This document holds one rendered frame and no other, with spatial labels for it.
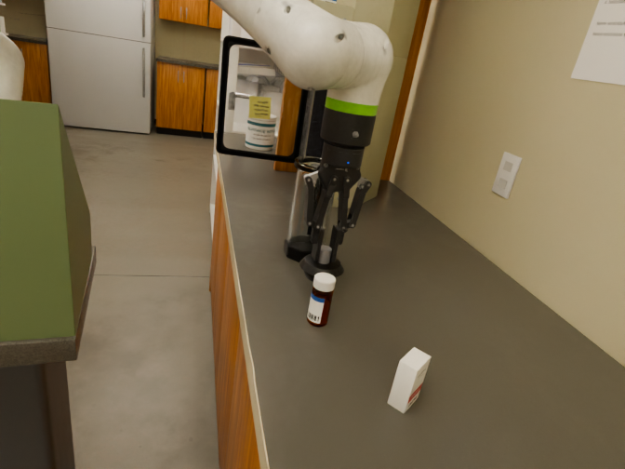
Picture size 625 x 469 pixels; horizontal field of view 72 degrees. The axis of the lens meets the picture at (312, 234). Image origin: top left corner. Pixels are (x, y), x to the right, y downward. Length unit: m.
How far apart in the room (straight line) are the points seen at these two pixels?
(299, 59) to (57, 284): 0.46
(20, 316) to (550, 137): 1.14
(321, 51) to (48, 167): 0.38
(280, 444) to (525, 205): 0.89
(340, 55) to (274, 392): 0.48
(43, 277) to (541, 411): 0.76
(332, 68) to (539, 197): 0.73
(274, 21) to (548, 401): 0.71
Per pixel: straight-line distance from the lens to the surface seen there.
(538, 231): 1.21
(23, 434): 0.98
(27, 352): 0.78
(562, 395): 0.86
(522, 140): 1.28
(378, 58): 0.73
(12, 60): 0.90
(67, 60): 6.33
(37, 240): 0.69
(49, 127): 0.63
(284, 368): 0.69
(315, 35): 0.63
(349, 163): 0.77
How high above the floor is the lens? 1.39
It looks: 23 degrees down
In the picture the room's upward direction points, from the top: 10 degrees clockwise
